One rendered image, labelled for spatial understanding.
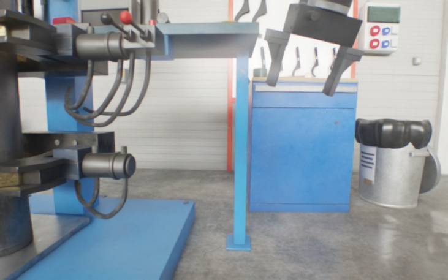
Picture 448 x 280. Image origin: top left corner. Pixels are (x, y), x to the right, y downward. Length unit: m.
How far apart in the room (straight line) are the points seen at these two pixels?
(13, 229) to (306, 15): 1.20
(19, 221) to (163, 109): 2.04
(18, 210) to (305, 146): 1.57
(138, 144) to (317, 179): 2.15
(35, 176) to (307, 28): 0.92
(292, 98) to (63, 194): 1.52
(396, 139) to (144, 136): 2.54
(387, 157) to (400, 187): 0.24
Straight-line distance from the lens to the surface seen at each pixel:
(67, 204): 1.59
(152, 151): 2.98
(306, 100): 1.65
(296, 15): 0.46
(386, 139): 2.00
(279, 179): 1.67
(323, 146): 1.71
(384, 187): 2.10
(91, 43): 1.02
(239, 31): 1.00
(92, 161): 1.03
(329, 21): 0.48
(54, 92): 1.52
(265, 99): 1.59
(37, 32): 1.01
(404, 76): 3.46
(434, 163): 2.40
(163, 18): 1.07
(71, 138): 1.20
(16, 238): 1.24
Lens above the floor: 0.69
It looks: 7 degrees down
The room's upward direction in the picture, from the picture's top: straight up
